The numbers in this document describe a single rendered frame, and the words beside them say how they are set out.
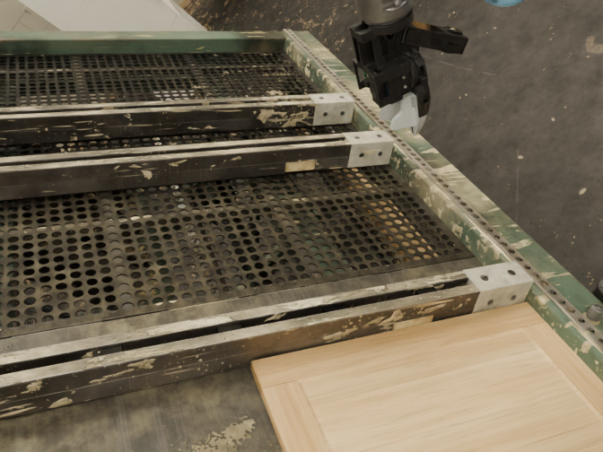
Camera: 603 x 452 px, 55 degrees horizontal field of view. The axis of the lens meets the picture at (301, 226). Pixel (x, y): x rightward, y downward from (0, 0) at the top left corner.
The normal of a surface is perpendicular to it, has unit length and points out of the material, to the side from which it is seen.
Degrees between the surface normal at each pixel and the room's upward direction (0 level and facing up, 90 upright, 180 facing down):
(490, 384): 51
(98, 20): 90
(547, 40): 0
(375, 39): 90
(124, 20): 90
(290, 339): 90
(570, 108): 0
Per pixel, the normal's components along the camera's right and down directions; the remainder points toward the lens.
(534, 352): 0.12, -0.80
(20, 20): 0.38, 0.57
